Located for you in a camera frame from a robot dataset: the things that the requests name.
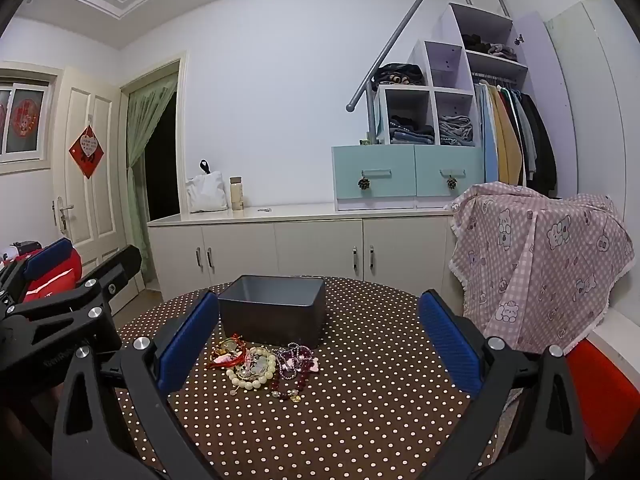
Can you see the teal drawer shelf unit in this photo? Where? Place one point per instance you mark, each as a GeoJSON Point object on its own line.
{"type": "Point", "coordinates": [431, 91]}

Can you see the lilac wardrobe door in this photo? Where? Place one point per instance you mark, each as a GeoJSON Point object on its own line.
{"type": "Point", "coordinates": [550, 85]}

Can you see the grey metal handrail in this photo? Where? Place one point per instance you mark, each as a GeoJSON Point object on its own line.
{"type": "Point", "coordinates": [400, 33]}

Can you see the dark folded clothes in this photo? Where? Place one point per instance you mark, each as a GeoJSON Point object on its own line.
{"type": "Point", "coordinates": [397, 74]}

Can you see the blue folded clothes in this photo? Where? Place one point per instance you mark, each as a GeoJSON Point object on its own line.
{"type": "Point", "coordinates": [410, 132]}

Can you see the dark grey storage box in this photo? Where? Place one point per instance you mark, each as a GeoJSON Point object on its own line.
{"type": "Point", "coordinates": [270, 320]}

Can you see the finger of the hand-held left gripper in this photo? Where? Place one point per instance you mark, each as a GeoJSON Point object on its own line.
{"type": "Point", "coordinates": [50, 255]}
{"type": "Point", "coordinates": [117, 270]}

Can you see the row of hanging clothes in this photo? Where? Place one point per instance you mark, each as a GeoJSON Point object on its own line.
{"type": "Point", "coordinates": [510, 135]}

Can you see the white framed window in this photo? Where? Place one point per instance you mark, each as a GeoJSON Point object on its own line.
{"type": "Point", "coordinates": [30, 115]}

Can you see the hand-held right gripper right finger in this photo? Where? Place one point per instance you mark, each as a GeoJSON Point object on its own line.
{"type": "Point", "coordinates": [447, 345]}

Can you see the teal drawer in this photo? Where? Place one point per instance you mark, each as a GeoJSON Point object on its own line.
{"type": "Point", "coordinates": [385, 160]}
{"type": "Point", "coordinates": [450, 160]}

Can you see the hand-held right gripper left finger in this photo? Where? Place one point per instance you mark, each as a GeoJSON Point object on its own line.
{"type": "Point", "coordinates": [187, 345]}

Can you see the pink checked cartoon blanket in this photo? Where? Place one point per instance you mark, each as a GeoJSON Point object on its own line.
{"type": "Point", "coordinates": [540, 260]}

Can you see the white panel door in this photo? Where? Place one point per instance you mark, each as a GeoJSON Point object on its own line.
{"type": "Point", "coordinates": [100, 160]}

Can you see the red diamond door decoration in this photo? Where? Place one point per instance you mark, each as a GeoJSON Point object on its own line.
{"type": "Point", "coordinates": [86, 152]}

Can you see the dark clothes pile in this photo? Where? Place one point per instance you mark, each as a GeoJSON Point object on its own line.
{"type": "Point", "coordinates": [490, 47]}

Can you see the green curtain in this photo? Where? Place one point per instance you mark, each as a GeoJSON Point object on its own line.
{"type": "Point", "coordinates": [140, 125]}

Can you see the grey folded clothes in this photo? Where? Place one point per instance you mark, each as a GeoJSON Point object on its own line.
{"type": "Point", "coordinates": [455, 130]}

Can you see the red chair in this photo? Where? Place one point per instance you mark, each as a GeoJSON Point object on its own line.
{"type": "Point", "coordinates": [600, 395]}

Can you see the white cloth bag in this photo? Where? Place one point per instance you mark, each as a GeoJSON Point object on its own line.
{"type": "Point", "coordinates": [205, 192]}

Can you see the white low cabinet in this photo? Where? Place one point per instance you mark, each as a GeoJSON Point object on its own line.
{"type": "Point", "coordinates": [310, 245]}

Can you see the pine cone drawer knob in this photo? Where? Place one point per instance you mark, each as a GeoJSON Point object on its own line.
{"type": "Point", "coordinates": [452, 182]}
{"type": "Point", "coordinates": [364, 183]}

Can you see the clear jar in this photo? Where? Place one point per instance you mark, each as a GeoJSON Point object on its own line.
{"type": "Point", "coordinates": [236, 195]}

